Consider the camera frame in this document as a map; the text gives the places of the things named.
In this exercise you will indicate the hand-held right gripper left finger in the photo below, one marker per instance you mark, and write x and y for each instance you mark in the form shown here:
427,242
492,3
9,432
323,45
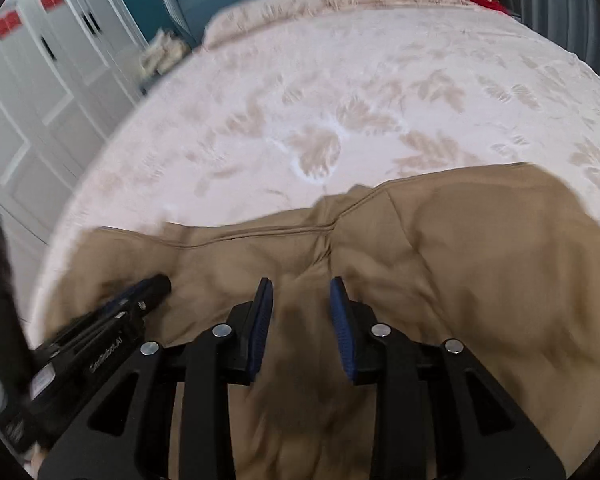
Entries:
261,330

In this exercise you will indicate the bed with floral bedspread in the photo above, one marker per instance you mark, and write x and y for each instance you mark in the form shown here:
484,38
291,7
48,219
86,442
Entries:
330,85

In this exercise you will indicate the white panelled wardrobe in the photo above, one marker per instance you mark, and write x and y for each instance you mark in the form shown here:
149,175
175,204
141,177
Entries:
40,110

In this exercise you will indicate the red wardrobe label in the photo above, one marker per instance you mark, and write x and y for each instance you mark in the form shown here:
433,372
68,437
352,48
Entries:
50,0
8,25

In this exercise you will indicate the pile of folded cream cloth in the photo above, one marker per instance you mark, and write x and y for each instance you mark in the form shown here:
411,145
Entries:
165,52

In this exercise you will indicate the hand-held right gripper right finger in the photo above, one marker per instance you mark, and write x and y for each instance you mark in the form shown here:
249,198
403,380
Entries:
341,330

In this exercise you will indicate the grey pleated curtain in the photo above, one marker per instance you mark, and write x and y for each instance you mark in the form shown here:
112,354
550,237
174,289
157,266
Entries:
555,5

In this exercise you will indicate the tan quilted down jacket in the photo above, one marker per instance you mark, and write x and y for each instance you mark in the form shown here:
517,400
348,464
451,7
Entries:
455,260

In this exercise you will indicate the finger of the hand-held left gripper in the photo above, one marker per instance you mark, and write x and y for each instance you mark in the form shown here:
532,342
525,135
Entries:
140,294

